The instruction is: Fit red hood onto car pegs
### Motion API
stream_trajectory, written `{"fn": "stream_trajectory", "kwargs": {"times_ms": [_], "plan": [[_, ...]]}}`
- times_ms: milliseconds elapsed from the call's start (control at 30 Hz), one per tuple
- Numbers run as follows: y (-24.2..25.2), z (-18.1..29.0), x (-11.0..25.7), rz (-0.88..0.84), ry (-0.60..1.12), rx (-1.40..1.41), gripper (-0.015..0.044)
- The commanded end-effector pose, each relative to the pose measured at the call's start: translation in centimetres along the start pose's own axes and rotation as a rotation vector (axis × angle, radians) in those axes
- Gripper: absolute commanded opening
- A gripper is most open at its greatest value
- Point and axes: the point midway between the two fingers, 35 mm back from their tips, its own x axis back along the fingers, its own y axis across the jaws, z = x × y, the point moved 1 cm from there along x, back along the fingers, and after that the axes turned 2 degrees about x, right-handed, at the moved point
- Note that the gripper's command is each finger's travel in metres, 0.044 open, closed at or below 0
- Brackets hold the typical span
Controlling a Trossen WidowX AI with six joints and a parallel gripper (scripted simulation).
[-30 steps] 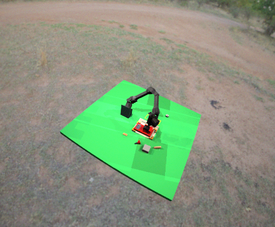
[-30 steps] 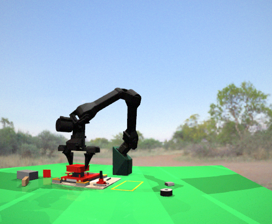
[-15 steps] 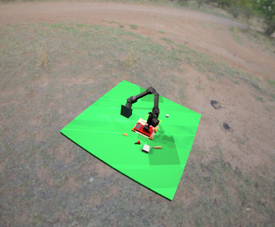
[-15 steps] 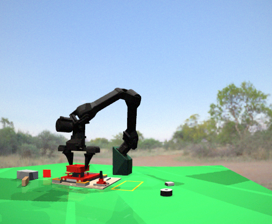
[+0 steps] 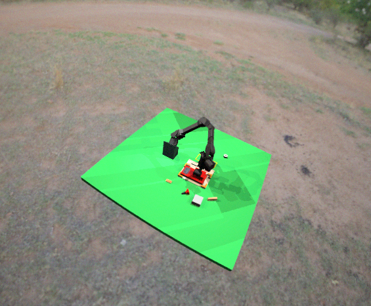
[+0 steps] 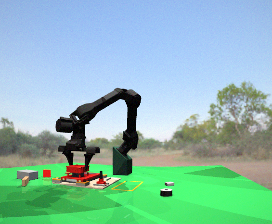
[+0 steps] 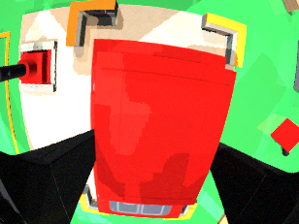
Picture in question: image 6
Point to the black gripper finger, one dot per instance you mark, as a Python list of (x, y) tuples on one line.
[(69, 157), (88, 157)]

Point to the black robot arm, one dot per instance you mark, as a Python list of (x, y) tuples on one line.
[(86, 112)]

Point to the black toy tyre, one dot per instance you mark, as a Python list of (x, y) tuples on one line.
[(165, 192)]

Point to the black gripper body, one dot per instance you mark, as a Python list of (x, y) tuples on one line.
[(88, 150)]

